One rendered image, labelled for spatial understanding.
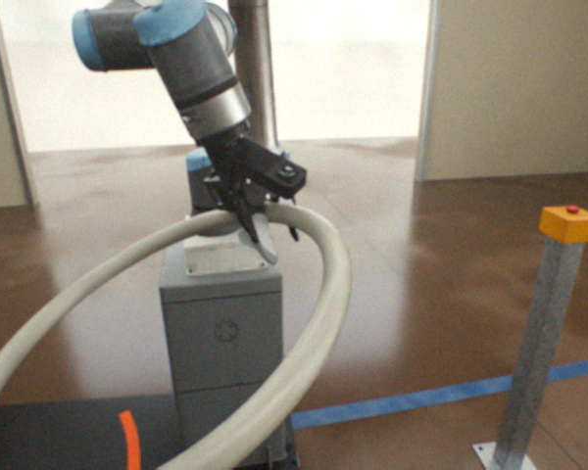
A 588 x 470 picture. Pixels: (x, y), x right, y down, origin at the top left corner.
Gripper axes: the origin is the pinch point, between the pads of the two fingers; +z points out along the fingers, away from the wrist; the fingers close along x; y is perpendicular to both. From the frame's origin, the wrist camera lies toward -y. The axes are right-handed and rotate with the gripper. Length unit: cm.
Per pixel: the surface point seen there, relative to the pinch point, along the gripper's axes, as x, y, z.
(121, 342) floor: -9, 193, 97
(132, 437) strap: 24, 123, 98
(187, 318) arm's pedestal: -7, 73, 43
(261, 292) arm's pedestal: -27, 58, 45
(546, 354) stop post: -73, -13, 100
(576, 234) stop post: -85, -21, 57
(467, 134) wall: -507, 189, 207
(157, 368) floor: -8, 157, 105
